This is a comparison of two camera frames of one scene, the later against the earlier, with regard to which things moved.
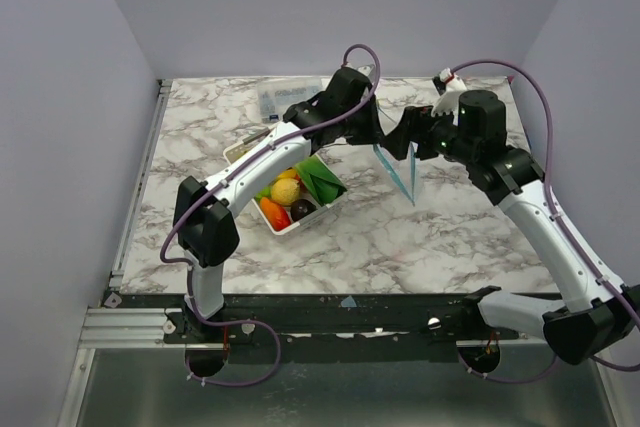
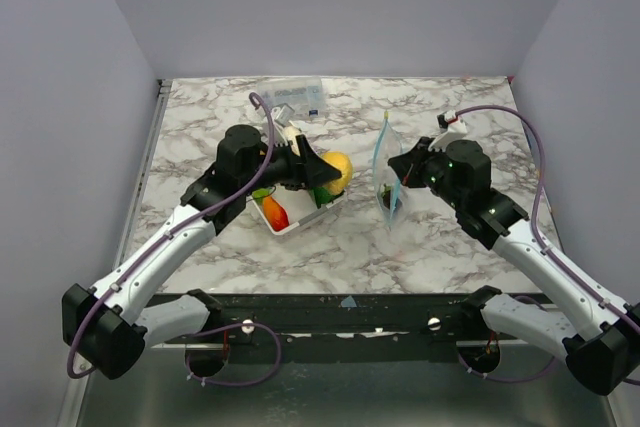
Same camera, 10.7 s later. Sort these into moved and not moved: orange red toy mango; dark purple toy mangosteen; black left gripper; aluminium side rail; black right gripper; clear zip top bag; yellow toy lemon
Moved: black left gripper; dark purple toy mangosteen; yellow toy lemon; black right gripper; clear zip top bag
Not moved: orange red toy mango; aluminium side rail
